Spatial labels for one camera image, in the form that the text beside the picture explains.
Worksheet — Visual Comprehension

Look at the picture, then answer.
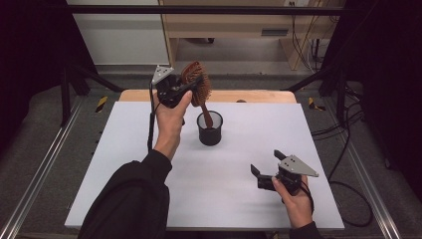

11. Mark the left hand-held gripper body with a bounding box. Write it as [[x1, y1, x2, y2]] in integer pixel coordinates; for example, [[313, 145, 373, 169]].
[[151, 65, 187, 110]]

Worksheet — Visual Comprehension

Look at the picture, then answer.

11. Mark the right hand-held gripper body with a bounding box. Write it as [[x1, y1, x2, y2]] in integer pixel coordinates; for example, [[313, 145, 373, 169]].
[[257, 154, 319, 197]]

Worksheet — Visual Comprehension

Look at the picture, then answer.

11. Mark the wooden hairbrush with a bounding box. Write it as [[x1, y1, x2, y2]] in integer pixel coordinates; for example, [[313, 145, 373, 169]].
[[180, 60, 214, 129]]

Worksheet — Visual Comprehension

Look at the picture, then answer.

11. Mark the black mesh pen holder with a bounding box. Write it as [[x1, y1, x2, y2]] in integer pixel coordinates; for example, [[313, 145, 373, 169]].
[[196, 110, 224, 146]]

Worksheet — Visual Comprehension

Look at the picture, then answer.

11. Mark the person's left hand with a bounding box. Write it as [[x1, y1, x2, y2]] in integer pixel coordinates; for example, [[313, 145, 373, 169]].
[[152, 90, 193, 162]]

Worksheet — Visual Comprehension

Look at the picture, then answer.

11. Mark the person's right hand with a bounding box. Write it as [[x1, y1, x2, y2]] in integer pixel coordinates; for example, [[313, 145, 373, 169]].
[[271, 175, 315, 230]]

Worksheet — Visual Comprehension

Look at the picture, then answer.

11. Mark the yellow black tape marker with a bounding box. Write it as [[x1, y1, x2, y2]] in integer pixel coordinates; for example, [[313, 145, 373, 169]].
[[308, 97, 326, 112], [95, 96, 109, 114]]

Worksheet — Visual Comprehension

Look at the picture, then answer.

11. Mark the light wooden desk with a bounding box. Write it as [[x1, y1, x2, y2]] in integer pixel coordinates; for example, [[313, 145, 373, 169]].
[[158, 0, 346, 72]]

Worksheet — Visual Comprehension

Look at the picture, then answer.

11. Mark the black metal stand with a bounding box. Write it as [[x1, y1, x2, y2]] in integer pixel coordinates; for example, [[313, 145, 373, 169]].
[[281, 65, 350, 124], [60, 64, 124, 127]]

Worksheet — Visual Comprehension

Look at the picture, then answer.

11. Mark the grey desk label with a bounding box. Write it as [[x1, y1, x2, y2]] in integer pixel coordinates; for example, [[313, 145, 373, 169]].
[[261, 29, 290, 37]]

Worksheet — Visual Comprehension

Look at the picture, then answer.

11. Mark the black curtain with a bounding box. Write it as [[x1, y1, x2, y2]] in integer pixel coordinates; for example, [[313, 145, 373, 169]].
[[0, 0, 98, 157], [322, 0, 422, 193]]

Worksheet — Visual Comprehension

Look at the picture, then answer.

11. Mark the right hand-held gripper cable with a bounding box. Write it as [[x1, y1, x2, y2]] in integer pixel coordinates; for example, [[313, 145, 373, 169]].
[[300, 180, 316, 215]]

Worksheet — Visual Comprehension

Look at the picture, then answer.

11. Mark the hand-held gripper cable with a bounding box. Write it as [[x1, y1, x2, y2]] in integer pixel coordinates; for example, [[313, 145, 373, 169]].
[[300, 180, 316, 215], [146, 82, 157, 154]]

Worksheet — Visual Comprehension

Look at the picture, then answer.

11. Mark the left hand-held gripper cable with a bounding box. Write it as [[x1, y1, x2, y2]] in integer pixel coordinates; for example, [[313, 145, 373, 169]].
[[146, 82, 157, 154]]

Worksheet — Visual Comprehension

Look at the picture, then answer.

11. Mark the black horizontal frame bar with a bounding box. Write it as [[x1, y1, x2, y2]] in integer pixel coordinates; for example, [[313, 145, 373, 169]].
[[66, 4, 346, 16]]

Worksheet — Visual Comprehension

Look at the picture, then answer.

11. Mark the aluminium floor rail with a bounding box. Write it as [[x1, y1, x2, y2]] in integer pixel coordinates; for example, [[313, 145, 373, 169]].
[[342, 138, 403, 239], [0, 96, 85, 239]]

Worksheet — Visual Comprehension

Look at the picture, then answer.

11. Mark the black floor cable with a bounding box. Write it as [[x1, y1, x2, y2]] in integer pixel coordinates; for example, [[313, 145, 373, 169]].
[[311, 99, 374, 229]]

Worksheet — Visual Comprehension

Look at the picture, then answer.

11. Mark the bundle of desk cables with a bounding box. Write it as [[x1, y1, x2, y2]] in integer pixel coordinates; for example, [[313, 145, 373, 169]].
[[291, 3, 332, 73]]

